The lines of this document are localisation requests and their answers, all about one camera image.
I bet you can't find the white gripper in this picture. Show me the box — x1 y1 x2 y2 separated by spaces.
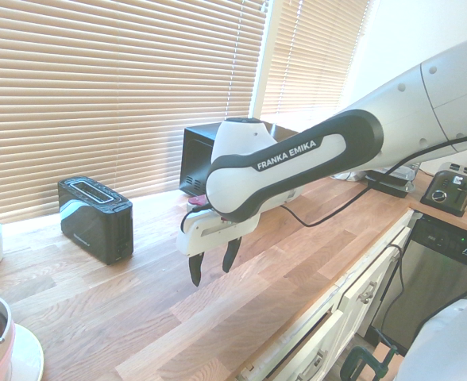
176 206 262 287

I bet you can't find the black toaster oven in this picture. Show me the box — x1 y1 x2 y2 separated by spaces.
179 121 300 198

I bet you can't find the black glossy slot toaster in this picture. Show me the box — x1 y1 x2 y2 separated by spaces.
57 177 134 266

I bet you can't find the silver two-slot toaster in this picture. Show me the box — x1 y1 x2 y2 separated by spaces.
419 161 467 218

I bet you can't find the white cabinet drawer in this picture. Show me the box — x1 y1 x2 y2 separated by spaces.
235 309 346 381
336 226 414 339

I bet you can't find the green metal clamp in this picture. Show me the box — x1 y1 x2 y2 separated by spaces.
343 329 402 381

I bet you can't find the black flat tray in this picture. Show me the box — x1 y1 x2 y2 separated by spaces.
365 165 418 199

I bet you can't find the white plate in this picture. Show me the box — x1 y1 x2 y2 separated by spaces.
2 322 45 381

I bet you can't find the wide beige window blind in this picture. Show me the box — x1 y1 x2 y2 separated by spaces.
0 0 269 225

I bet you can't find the stainless steel dishwasher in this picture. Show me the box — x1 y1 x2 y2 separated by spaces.
369 217 467 355

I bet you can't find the narrow beige window blind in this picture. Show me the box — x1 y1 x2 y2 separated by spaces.
258 0 372 121

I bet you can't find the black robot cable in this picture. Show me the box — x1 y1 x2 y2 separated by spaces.
277 134 467 229

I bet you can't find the black hanging cable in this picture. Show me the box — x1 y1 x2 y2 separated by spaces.
370 243 406 338

